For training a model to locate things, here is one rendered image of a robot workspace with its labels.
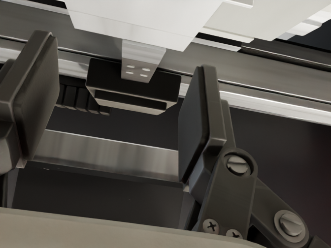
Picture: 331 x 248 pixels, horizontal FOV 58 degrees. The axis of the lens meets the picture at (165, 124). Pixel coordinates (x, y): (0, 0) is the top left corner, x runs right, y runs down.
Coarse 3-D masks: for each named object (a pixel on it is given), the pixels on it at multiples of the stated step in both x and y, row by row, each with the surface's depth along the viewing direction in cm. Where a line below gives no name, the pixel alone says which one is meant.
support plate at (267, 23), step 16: (256, 0) 15; (272, 0) 14; (288, 0) 14; (304, 0) 14; (320, 0) 14; (224, 16) 17; (240, 16) 17; (256, 16) 16; (272, 16) 16; (288, 16) 16; (304, 16) 15; (240, 32) 19; (256, 32) 18; (272, 32) 18
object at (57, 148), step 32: (32, 160) 18; (64, 160) 19; (96, 160) 19; (128, 160) 19; (160, 160) 20; (32, 192) 18; (64, 192) 18; (96, 192) 18; (128, 192) 18; (160, 192) 19; (160, 224) 19
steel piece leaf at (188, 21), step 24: (72, 0) 18; (96, 0) 17; (120, 0) 17; (144, 0) 16; (168, 0) 16; (192, 0) 15; (216, 0) 15; (240, 0) 11; (144, 24) 20; (168, 24) 19; (192, 24) 18
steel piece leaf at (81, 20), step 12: (72, 12) 20; (84, 24) 21; (96, 24) 21; (108, 24) 21; (120, 24) 20; (132, 24) 20; (120, 36) 23; (132, 36) 22; (144, 36) 22; (156, 36) 21; (168, 36) 21; (180, 36) 21; (168, 48) 24; (180, 48) 23
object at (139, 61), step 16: (128, 48) 24; (144, 48) 24; (160, 48) 24; (96, 64) 38; (112, 64) 38; (128, 64) 30; (144, 64) 29; (96, 80) 37; (112, 80) 38; (128, 80) 38; (144, 80) 36; (160, 80) 39; (176, 80) 39; (96, 96) 38; (112, 96) 39; (128, 96) 39; (144, 96) 38; (160, 96) 39; (176, 96) 39; (144, 112) 46; (160, 112) 42
